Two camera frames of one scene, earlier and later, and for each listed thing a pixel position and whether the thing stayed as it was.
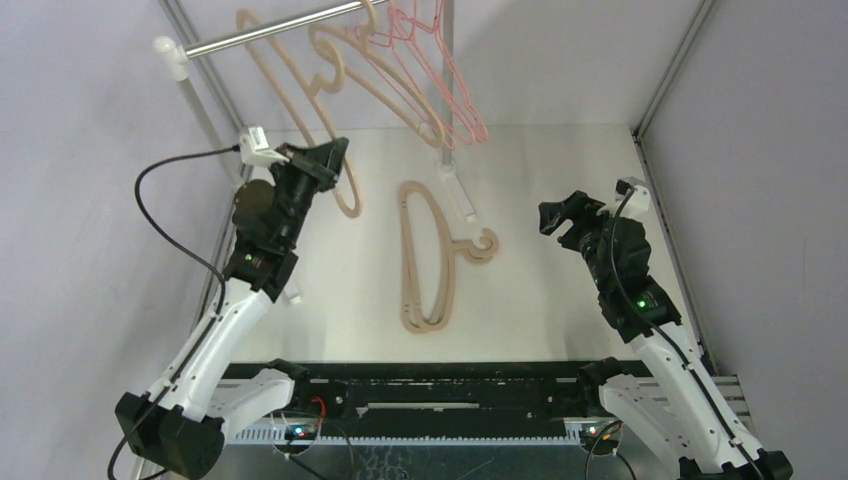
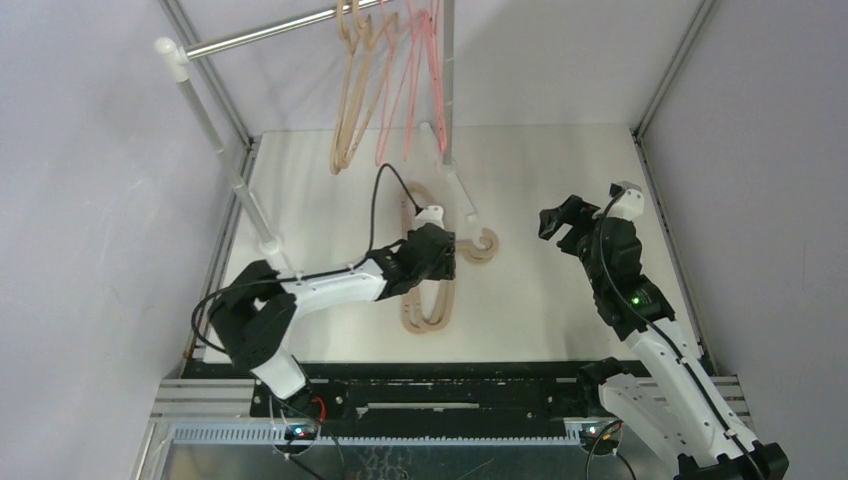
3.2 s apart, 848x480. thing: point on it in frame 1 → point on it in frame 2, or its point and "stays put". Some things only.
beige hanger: (243, 17) → (361, 83)
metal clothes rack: (173, 56) stays put
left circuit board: (300, 432) stays put
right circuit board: (597, 444) stays put
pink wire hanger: (395, 58) → (392, 68)
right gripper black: (577, 224) stays put
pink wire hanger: (467, 115) → (429, 17)
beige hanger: (359, 58) → (343, 110)
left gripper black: (321, 164) → (445, 270)
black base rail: (437, 391) stays put
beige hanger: (480, 249) stays put
